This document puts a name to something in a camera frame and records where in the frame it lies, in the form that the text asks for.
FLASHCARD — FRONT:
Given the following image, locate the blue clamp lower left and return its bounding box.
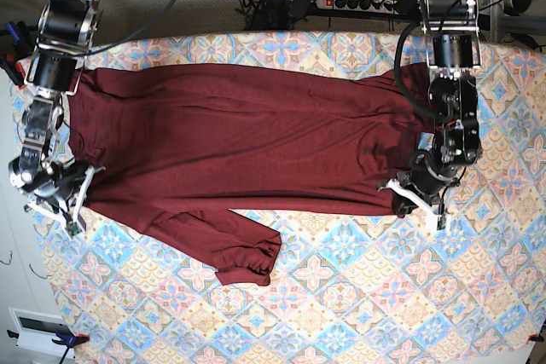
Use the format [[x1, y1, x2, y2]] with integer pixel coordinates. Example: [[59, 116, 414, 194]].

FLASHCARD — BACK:
[[6, 330, 90, 363]]

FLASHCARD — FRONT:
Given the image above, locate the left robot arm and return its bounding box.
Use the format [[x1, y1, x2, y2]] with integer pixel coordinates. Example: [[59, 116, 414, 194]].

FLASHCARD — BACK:
[[381, 0, 482, 233]]

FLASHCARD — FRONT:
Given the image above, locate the orange black clamp upper left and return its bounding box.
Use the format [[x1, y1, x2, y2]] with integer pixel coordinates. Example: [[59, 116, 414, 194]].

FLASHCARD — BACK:
[[0, 54, 26, 90]]

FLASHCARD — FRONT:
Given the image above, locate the patterned tile tablecloth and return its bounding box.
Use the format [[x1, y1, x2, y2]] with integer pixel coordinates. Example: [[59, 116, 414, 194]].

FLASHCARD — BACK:
[[34, 43, 545, 363]]

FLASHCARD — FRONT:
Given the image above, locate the blue clamp upper left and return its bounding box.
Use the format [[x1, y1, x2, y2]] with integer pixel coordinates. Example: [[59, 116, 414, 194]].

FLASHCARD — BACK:
[[5, 20, 31, 58]]

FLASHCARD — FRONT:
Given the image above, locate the orange clamp lower right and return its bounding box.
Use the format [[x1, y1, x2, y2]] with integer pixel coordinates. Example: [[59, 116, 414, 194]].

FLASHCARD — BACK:
[[527, 333, 545, 343]]

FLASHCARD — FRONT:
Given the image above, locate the white power strip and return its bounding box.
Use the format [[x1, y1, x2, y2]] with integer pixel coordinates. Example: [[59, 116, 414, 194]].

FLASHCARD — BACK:
[[316, 0, 396, 14]]

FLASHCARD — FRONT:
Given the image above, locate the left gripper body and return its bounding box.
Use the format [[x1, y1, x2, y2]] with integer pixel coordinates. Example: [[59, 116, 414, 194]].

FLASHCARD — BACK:
[[377, 153, 462, 231]]

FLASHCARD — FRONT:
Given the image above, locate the white floor outlet box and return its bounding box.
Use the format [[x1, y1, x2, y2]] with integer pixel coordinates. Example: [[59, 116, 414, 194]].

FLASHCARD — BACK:
[[9, 308, 70, 358]]

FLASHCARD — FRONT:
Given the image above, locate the blue clamp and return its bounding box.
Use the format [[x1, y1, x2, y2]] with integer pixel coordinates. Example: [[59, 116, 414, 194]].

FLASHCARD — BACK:
[[5, 20, 31, 58], [6, 330, 90, 363]]

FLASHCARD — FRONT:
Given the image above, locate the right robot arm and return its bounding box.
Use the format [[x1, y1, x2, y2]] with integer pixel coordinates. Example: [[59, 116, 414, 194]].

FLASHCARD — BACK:
[[9, 0, 100, 238]]

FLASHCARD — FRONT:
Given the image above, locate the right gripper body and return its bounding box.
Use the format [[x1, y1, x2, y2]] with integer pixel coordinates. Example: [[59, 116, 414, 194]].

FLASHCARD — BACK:
[[23, 161, 105, 237]]

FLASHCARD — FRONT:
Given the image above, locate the maroon long-sleeve t-shirt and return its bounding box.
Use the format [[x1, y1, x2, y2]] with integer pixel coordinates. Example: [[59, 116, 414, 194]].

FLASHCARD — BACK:
[[68, 64, 434, 286]]

